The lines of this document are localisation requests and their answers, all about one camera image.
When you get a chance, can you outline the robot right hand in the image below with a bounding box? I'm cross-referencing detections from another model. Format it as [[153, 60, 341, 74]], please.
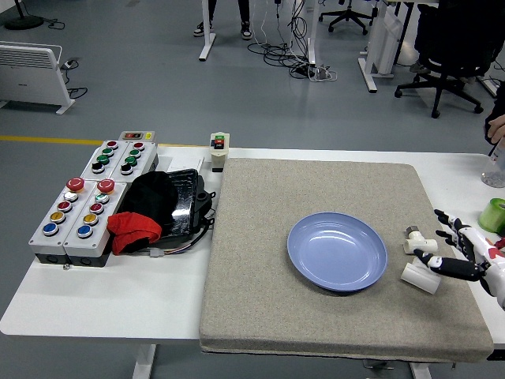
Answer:
[[413, 208, 505, 309]]

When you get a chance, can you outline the person's right hand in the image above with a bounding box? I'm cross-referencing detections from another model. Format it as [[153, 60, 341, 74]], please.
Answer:
[[488, 114, 505, 145]]

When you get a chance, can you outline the clear plastic bottle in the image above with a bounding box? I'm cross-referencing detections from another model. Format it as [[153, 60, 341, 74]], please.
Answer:
[[481, 136, 505, 189]]

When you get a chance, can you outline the large white pipe tee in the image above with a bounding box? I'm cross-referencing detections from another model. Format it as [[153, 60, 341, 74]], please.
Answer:
[[400, 258, 440, 295]]

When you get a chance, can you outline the blue plate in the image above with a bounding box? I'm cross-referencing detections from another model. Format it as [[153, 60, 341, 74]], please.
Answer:
[[286, 212, 388, 293]]

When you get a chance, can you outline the green tape roll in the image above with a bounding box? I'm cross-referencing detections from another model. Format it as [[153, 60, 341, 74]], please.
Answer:
[[478, 197, 505, 234]]

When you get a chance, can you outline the large black office chair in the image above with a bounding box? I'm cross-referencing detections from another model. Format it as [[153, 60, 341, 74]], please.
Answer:
[[394, 0, 505, 119]]

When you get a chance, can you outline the white desk with panel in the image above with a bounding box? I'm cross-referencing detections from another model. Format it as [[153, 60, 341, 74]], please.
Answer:
[[357, 0, 441, 94]]

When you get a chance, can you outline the white plug cluster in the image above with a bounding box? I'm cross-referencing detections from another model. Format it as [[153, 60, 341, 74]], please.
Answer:
[[311, 65, 339, 83]]

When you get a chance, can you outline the grey-brown mat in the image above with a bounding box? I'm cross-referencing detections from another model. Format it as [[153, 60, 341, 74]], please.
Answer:
[[198, 157, 495, 364]]

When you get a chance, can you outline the person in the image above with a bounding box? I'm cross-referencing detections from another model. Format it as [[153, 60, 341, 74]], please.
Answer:
[[193, 0, 253, 40]]

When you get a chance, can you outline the black glossy foot pedal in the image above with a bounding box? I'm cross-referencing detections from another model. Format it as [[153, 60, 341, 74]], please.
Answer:
[[165, 168, 216, 242]]

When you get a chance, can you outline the white paper card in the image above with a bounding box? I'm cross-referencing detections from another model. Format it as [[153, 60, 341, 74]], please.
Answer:
[[157, 156, 206, 174]]

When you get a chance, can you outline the black cloth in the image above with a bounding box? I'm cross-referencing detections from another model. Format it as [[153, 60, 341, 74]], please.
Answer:
[[118, 171, 179, 234]]

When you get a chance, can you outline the red cloth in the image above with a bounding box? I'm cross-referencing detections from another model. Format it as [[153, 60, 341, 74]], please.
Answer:
[[107, 212, 163, 256]]

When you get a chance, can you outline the four-button control box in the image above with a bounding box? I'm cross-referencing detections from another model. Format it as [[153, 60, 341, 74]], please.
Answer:
[[80, 140, 129, 181], [110, 141, 159, 182]]

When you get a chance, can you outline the white table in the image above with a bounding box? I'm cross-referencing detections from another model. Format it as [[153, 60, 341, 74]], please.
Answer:
[[0, 146, 505, 379]]

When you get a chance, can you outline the five-button control box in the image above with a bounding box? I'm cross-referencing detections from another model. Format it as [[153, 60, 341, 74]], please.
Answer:
[[28, 178, 98, 265], [62, 179, 129, 268]]

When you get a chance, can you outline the white panel heater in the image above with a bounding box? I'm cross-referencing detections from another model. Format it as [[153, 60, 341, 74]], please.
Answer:
[[0, 40, 77, 116]]

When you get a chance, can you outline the black round stand base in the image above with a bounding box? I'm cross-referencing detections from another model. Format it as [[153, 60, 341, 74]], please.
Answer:
[[2, 0, 44, 31]]

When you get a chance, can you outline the black floor cable tangle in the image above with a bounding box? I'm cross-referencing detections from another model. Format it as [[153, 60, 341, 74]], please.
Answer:
[[246, 0, 316, 79]]

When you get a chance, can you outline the white green-red push switch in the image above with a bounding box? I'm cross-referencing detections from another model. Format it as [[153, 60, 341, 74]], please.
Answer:
[[208, 132, 232, 174]]

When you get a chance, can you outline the white desk frame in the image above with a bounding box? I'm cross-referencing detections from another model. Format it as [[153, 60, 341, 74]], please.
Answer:
[[198, 0, 320, 66]]

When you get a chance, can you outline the pedal cable with white connector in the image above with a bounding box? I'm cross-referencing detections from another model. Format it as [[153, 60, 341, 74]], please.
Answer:
[[148, 219, 217, 260]]

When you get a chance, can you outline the grey switch box yellow label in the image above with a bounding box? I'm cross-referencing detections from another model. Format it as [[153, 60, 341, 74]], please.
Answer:
[[118, 130, 158, 144]]

